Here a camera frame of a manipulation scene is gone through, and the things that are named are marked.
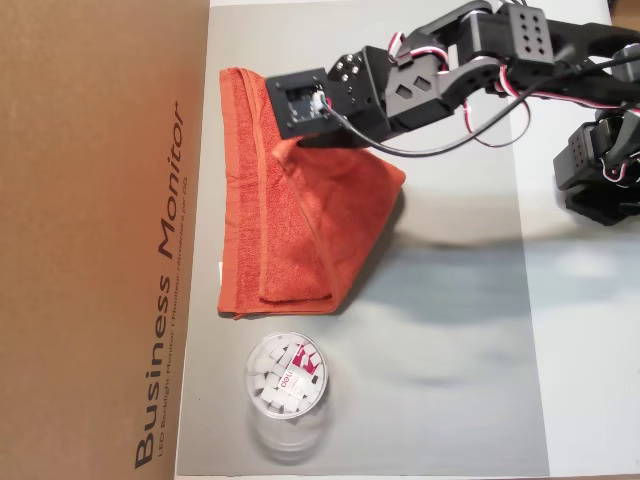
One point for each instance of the clear plastic jar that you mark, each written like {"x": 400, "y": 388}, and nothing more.
{"x": 260, "y": 380}

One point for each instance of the brown cardboard monitor box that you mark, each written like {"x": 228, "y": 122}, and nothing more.
{"x": 90, "y": 225}

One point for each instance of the grey table mat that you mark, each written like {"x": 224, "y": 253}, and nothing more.
{"x": 400, "y": 375}

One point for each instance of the red white paper label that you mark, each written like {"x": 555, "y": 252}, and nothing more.
{"x": 300, "y": 365}

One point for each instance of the orange terry towel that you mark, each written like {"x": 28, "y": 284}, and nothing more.
{"x": 300, "y": 225}

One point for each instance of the white towel tag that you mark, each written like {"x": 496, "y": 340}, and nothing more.
{"x": 219, "y": 272}

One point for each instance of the black square wrist camera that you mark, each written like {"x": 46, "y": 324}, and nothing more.
{"x": 300, "y": 100}

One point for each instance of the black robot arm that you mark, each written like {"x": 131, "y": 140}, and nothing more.
{"x": 530, "y": 35}

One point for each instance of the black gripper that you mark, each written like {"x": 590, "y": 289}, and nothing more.
{"x": 346, "y": 71}

